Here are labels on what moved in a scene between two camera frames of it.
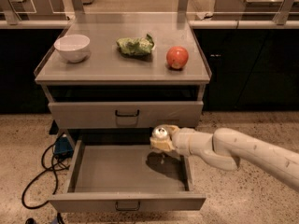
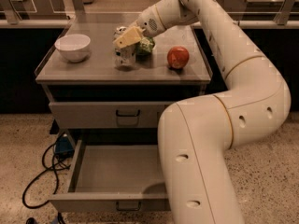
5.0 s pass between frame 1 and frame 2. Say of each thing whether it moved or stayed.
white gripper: moved
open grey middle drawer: stayed
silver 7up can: moved
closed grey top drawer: stayed
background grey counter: stayed
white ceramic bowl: stayed
